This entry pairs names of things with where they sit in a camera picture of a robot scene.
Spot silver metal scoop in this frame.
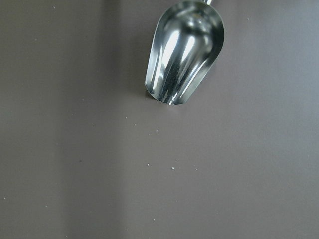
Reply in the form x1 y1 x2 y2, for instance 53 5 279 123
145 0 225 105

